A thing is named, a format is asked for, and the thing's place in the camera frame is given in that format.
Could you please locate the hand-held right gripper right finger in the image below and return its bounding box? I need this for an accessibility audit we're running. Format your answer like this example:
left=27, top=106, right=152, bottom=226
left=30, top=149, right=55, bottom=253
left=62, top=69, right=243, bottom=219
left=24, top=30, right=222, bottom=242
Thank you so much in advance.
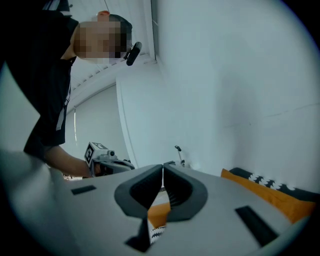
left=151, top=163, right=311, bottom=256

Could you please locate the black head-worn camera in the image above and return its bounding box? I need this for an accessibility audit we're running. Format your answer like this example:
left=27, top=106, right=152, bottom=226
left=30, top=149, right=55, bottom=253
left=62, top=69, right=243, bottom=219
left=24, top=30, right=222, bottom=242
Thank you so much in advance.
left=123, top=41, right=143, bottom=67

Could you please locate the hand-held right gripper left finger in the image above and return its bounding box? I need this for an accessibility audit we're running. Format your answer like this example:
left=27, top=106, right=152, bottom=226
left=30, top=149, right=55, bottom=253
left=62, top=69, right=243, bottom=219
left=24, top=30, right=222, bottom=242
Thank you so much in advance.
left=49, top=164, right=164, bottom=256

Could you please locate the person's black shirt torso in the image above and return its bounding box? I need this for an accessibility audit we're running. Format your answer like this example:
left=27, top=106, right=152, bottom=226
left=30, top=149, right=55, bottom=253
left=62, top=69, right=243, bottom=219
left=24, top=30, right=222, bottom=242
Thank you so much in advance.
left=0, top=0, right=80, bottom=163

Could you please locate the white stand with black clip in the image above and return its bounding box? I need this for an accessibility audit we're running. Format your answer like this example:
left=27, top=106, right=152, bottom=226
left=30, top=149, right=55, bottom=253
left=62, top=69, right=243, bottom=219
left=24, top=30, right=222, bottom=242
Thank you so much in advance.
left=174, top=145, right=186, bottom=167

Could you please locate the person's left forearm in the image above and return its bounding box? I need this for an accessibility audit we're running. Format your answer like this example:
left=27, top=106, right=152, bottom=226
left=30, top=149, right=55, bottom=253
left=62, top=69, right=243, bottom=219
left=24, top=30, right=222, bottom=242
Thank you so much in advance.
left=44, top=144, right=101, bottom=179

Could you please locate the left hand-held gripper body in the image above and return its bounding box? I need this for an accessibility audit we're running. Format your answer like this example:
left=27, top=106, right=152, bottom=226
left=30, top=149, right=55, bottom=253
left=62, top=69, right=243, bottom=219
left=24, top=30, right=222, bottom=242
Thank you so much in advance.
left=83, top=141, right=136, bottom=178

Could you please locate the person's head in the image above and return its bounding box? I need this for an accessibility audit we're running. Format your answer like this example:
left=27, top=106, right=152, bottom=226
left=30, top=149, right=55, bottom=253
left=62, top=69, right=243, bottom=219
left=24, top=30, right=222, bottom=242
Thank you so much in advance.
left=59, top=10, right=133, bottom=66

